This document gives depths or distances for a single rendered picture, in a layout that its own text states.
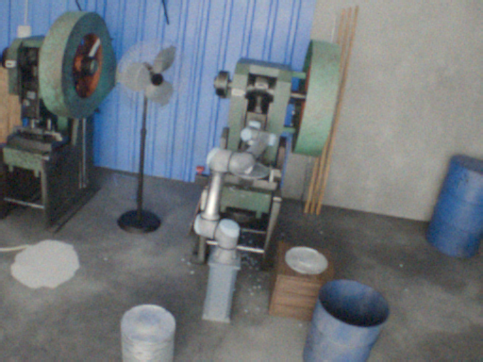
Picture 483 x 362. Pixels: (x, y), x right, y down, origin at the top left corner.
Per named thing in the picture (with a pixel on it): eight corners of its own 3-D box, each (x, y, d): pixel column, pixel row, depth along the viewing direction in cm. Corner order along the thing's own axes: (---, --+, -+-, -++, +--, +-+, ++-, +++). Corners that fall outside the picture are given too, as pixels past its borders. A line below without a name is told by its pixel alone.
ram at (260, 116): (260, 155, 296) (267, 114, 285) (240, 151, 297) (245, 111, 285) (261, 147, 312) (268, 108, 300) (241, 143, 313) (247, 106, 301)
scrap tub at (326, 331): (368, 388, 221) (396, 331, 202) (299, 382, 223) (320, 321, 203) (359, 340, 260) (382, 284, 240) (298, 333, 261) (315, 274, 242)
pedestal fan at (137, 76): (163, 244, 334) (180, 42, 270) (89, 230, 336) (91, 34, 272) (192, 184, 447) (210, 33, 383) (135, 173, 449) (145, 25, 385)
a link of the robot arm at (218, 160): (213, 242, 243) (231, 153, 229) (191, 235, 248) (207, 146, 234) (221, 237, 254) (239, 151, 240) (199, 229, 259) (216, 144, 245)
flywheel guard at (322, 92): (321, 174, 268) (347, 49, 235) (277, 168, 269) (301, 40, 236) (310, 131, 362) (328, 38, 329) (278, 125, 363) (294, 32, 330)
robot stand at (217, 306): (230, 322, 262) (240, 267, 244) (201, 319, 261) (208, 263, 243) (231, 304, 279) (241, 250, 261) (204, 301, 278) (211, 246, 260)
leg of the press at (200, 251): (204, 266, 316) (217, 156, 280) (189, 263, 316) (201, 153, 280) (220, 211, 400) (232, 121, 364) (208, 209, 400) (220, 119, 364)
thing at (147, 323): (185, 323, 220) (186, 322, 219) (148, 352, 197) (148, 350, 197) (148, 299, 234) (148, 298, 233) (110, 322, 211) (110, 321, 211)
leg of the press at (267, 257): (273, 277, 314) (296, 169, 278) (258, 275, 314) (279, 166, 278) (275, 221, 398) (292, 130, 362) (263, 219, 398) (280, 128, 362)
